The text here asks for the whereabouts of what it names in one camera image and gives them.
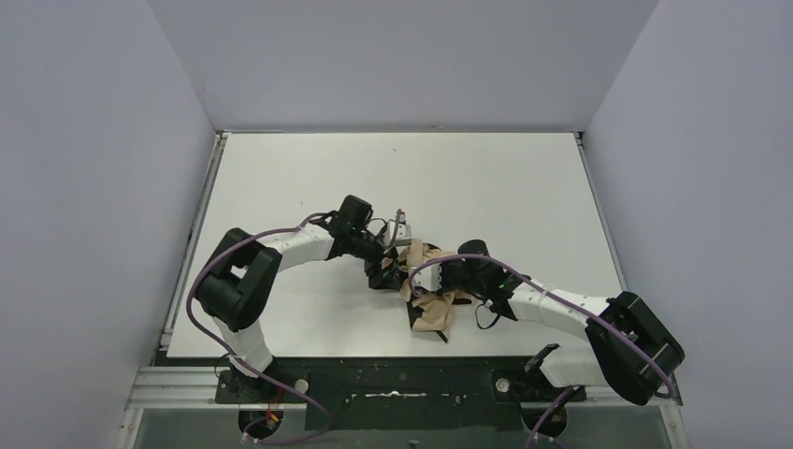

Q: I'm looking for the beige folding umbrella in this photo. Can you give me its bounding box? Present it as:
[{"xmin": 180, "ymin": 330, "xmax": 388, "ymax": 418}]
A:
[{"xmin": 389, "ymin": 239, "xmax": 474, "ymax": 343}]

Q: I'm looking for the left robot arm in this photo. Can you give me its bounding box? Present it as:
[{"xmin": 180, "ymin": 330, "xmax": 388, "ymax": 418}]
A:
[{"xmin": 188, "ymin": 195, "xmax": 411, "ymax": 378}]

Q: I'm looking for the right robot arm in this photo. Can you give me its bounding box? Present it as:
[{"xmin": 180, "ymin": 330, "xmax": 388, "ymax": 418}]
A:
[{"xmin": 426, "ymin": 239, "xmax": 685, "ymax": 405}]

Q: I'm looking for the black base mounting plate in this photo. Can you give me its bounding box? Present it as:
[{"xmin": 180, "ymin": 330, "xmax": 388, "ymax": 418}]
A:
[{"xmin": 213, "ymin": 355, "xmax": 586, "ymax": 432}]

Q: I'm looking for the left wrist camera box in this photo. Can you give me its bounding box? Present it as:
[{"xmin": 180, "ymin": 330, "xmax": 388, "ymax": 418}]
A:
[{"xmin": 383, "ymin": 220, "xmax": 412, "ymax": 249}]

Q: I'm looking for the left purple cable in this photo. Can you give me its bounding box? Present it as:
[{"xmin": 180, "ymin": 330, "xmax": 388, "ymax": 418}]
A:
[{"xmin": 185, "ymin": 209, "xmax": 405, "ymax": 447}]

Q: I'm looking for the aluminium frame rail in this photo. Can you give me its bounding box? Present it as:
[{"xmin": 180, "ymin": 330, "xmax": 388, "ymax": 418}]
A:
[{"xmin": 115, "ymin": 357, "xmax": 689, "ymax": 448}]

